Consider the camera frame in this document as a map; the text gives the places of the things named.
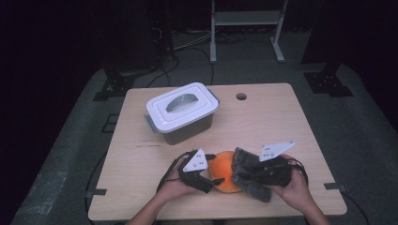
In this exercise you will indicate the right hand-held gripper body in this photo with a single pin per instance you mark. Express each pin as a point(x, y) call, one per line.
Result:
point(277, 172)

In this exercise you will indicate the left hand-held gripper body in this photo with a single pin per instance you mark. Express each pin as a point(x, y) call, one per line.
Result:
point(195, 162)

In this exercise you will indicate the orange plush toy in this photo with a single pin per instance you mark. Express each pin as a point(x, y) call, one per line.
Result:
point(220, 170)

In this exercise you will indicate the grey fluffy cloth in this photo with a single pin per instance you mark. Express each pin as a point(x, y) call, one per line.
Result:
point(245, 159)

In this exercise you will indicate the translucent grey storage box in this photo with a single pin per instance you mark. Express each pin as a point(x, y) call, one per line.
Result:
point(187, 134)

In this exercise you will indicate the person's right hand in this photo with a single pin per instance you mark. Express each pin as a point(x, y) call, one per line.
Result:
point(297, 193)

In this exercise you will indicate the person's left hand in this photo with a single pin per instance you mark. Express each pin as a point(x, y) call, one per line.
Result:
point(175, 187)

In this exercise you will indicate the black stand base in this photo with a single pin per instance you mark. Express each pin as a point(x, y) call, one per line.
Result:
point(119, 84)
point(328, 84)

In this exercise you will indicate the white metal stand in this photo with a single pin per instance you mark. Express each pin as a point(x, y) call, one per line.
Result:
point(247, 18)

